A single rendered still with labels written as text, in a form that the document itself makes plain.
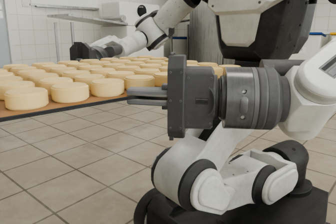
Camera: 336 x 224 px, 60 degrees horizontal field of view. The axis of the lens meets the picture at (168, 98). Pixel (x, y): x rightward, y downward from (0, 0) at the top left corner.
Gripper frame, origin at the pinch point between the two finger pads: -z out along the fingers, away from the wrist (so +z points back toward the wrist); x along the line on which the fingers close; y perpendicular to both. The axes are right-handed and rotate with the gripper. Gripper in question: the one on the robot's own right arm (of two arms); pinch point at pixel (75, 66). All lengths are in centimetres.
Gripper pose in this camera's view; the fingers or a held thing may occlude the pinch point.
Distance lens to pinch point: 81.7
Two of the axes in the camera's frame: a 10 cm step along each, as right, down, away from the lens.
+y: 10.0, 0.3, -1.0
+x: 0.0, -9.7, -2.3
